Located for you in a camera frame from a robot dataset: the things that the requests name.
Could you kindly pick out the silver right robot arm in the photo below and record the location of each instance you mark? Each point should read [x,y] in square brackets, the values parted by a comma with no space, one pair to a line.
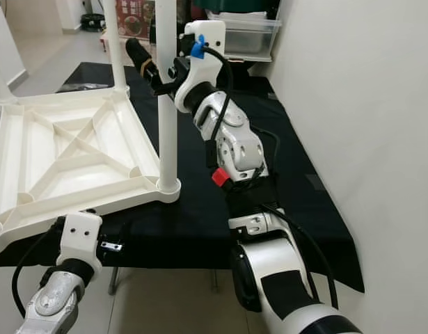
[276,278]

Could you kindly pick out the clear plastic storage box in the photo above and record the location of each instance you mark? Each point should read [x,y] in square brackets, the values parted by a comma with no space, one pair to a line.
[252,35]

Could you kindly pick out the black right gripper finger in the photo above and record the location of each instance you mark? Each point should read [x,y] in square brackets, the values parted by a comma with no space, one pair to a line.
[140,54]

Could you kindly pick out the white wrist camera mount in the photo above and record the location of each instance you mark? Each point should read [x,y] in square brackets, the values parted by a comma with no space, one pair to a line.
[207,31]
[80,238]

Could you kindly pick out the white plastic children table top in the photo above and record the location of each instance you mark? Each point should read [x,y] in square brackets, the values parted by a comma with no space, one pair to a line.
[74,153]

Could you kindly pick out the red printed carton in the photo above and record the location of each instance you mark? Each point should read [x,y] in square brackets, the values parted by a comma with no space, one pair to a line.
[137,19]

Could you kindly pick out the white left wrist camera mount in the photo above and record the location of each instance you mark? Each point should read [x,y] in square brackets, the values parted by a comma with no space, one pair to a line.
[80,238]

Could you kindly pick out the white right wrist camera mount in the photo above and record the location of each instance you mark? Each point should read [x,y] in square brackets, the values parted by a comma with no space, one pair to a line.
[207,31]

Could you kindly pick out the green round lid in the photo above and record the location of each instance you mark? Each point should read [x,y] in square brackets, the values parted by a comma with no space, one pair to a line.
[234,5]

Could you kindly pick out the black tablecloth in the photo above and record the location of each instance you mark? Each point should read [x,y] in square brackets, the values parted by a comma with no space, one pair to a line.
[207,209]

